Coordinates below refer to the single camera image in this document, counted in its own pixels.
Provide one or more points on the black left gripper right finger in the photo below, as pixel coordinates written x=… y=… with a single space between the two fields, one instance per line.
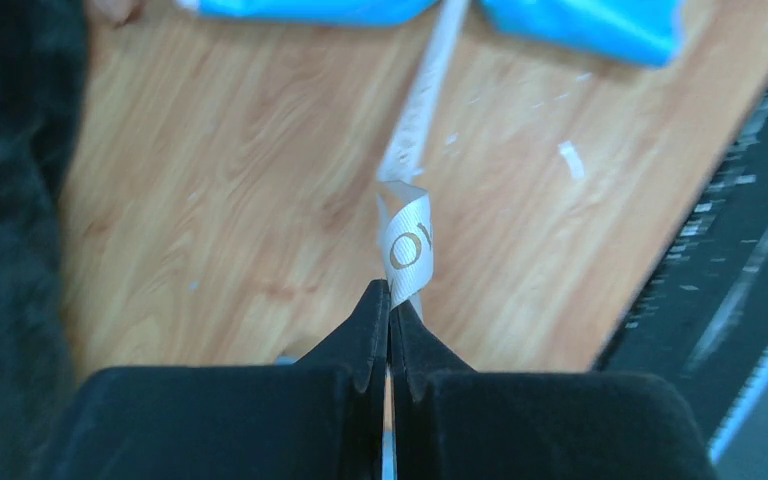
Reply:
x=454 y=422

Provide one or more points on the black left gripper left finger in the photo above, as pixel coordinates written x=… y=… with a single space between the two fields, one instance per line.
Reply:
x=320 y=417

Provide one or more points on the beige ribbon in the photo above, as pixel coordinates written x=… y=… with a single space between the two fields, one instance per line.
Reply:
x=405 y=233

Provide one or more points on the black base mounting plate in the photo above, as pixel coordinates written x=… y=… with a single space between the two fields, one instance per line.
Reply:
x=701 y=321

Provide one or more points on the black floral blanket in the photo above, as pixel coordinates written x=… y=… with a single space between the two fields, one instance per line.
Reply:
x=43 y=69

